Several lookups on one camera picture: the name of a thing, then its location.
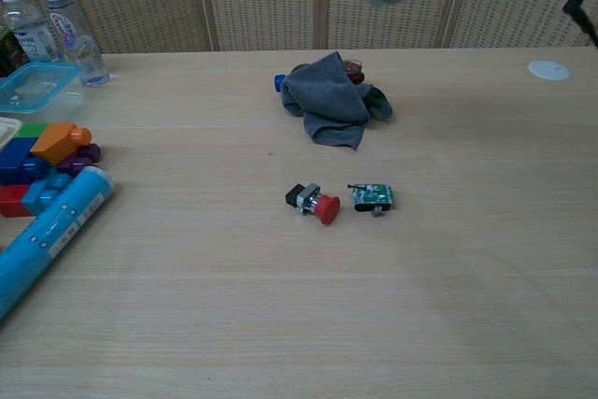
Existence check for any grey cloth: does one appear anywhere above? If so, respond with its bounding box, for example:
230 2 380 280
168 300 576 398
279 50 393 151

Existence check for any small green circuit board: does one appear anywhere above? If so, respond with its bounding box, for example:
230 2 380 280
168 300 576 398
348 182 394 219

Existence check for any red emergency stop button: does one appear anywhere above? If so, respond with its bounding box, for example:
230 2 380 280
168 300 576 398
284 183 341 227

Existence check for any clear water bottle white cap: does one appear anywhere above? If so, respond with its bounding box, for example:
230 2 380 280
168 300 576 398
40 0 111 88
0 0 62 66

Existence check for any purple building block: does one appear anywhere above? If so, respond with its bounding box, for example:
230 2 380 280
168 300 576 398
55 142 103 179

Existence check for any clear blue food container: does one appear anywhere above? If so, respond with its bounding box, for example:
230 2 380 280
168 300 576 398
0 61 83 115

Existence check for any orange building block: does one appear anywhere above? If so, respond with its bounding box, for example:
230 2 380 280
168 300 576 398
30 121 93 167

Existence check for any dark oil bottle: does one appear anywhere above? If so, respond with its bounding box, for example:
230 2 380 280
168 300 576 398
0 24 29 78

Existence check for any green building block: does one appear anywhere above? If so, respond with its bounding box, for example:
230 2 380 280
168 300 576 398
11 121 50 139

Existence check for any light blue building block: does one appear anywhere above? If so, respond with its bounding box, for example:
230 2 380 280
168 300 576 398
21 172 76 217

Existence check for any beige lunch box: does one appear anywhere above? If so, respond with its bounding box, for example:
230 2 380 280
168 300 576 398
0 117 23 143

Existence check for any dark blue building block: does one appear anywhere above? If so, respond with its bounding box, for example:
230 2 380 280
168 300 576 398
0 136 50 186

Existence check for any blue paper roll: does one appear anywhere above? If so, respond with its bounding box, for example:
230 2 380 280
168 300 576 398
0 165 115 325

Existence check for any red building block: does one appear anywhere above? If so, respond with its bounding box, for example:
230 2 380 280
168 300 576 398
0 183 36 218

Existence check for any white table cable grommet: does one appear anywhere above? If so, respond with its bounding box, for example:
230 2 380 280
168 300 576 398
527 60 571 81

